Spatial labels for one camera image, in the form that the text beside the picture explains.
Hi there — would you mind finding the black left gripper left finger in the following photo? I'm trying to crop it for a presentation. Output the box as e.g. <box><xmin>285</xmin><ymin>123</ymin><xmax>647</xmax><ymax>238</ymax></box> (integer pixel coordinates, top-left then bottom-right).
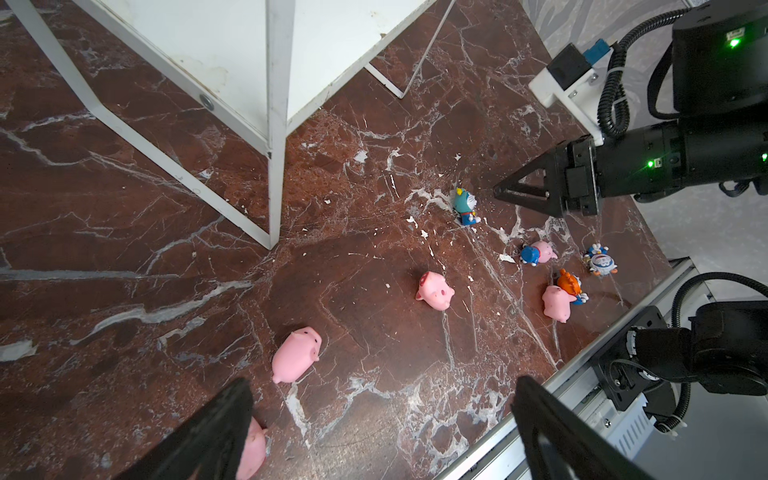
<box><xmin>117</xmin><ymin>378</ymin><xmax>253</xmax><ymax>480</ymax></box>

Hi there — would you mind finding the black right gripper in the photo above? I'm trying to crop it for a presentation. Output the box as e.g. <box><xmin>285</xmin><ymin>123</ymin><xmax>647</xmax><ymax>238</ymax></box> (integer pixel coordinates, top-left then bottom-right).
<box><xmin>493</xmin><ymin>136</ymin><xmax>600</xmax><ymax>218</ymax></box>

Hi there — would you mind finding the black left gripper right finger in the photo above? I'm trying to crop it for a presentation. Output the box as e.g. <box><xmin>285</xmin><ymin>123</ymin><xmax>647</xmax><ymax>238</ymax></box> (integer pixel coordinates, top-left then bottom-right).
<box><xmin>511</xmin><ymin>376</ymin><xmax>650</xmax><ymax>480</ymax></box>

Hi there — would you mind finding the pink hat blue figurine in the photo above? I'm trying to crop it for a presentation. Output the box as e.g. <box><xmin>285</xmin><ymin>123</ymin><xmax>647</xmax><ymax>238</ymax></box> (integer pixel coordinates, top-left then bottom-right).
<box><xmin>520</xmin><ymin>240</ymin><xmax>558</xmax><ymax>266</ymax></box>

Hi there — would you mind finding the teal blue cat figurine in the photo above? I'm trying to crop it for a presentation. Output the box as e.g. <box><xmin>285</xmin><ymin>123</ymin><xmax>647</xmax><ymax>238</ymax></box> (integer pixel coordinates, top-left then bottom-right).
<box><xmin>453</xmin><ymin>188</ymin><xmax>481</xmax><ymax>226</ymax></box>

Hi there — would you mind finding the white blue round figurine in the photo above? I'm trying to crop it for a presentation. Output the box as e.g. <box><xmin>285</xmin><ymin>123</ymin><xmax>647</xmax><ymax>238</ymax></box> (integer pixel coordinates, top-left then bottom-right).
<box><xmin>583</xmin><ymin>243</ymin><xmax>618</xmax><ymax>277</ymax></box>

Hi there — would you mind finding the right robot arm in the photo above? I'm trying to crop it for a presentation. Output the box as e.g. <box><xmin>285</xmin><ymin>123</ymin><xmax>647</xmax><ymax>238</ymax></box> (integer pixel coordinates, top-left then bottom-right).
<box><xmin>493</xmin><ymin>1</ymin><xmax>767</xmax><ymax>217</ymax></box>

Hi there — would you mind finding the white two-tier metal shelf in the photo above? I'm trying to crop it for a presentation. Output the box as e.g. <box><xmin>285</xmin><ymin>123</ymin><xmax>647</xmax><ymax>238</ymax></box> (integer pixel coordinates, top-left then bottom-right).
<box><xmin>10</xmin><ymin>1</ymin><xmax>428</xmax><ymax>248</ymax></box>

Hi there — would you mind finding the pink pig toy far left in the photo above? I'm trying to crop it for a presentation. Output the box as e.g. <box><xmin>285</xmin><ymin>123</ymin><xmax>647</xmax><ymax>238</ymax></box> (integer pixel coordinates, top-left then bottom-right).
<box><xmin>236</xmin><ymin>418</ymin><xmax>267</xmax><ymax>480</ymax></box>

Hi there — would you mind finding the orange blue figurine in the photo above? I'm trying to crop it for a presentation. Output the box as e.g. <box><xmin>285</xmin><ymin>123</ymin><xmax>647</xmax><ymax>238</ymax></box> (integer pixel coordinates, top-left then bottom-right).
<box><xmin>556</xmin><ymin>269</ymin><xmax>589</xmax><ymax>305</ymax></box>

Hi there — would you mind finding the pink pig toy right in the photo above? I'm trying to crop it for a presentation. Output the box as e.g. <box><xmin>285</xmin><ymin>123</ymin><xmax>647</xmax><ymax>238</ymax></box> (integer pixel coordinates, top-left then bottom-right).
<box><xmin>542</xmin><ymin>285</ymin><xmax>577</xmax><ymax>323</ymax></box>

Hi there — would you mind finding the pink pig toy left-centre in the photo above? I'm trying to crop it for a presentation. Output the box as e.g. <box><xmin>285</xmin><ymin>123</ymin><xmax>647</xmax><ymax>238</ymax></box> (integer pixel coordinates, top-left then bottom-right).
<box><xmin>272</xmin><ymin>327</ymin><xmax>322</xmax><ymax>384</ymax></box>

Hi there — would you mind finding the pink pig toy centre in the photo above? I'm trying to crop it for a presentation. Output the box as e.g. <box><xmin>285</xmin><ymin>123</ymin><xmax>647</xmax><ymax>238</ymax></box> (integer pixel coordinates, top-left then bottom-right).
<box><xmin>415</xmin><ymin>271</ymin><xmax>455</xmax><ymax>312</ymax></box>

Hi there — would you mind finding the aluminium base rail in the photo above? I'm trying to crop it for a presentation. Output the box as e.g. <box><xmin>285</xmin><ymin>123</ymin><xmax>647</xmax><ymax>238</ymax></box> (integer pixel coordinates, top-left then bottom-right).
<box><xmin>439</xmin><ymin>258</ymin><xmax>698</xmax><ymax>479</ymax></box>

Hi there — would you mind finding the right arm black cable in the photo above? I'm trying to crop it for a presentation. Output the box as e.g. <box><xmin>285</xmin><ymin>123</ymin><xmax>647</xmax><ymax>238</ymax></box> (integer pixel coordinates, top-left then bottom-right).
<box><xmin>596</xmin><ymin>7</ymin><xmax>691</xmax><ymax>140</ymax></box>

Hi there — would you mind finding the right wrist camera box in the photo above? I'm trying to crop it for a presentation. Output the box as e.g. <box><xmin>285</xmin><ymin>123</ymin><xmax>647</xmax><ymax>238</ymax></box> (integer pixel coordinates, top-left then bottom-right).
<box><xmin>528</xmin><ymin>39</ymin><xmax>611</xmax><ymax>146</ymax></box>

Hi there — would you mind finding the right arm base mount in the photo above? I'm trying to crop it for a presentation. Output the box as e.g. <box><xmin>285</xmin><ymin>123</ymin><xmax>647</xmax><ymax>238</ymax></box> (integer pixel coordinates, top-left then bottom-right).
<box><xmin>591</xmin><ymin>272</ymin><xmax>767</xmax><ymax>435</ymax></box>

